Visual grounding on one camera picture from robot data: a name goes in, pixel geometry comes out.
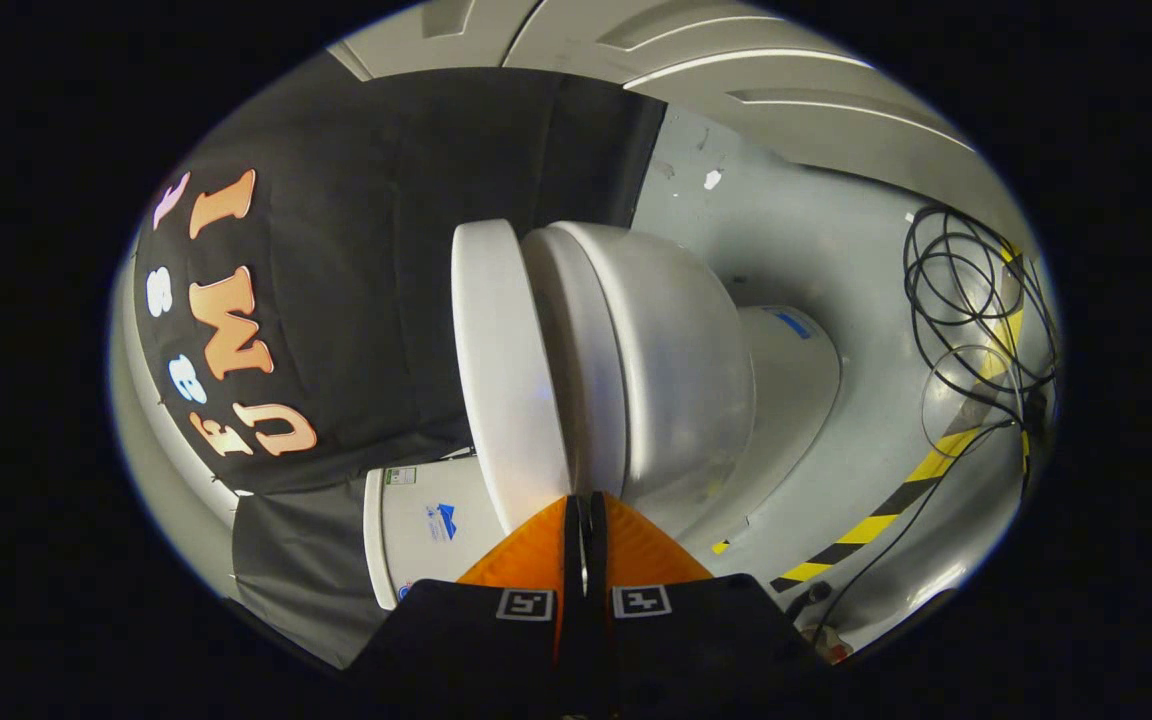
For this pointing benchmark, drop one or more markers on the white toilet lid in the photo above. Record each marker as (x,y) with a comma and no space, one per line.
(501,380)

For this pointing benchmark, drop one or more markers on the white toilet seat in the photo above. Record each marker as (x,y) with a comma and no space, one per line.
(591,380)

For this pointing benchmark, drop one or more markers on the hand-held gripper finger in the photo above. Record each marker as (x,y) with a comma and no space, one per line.
(596,560)
(573,560)

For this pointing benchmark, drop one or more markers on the yellow black striped tape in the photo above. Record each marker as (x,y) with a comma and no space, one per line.
(871,528)

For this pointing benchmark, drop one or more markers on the black backdrop cloth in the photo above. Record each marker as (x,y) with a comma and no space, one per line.
(366,300)

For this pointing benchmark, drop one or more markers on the white toilet with tank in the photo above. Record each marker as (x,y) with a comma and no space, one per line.
(676,370)

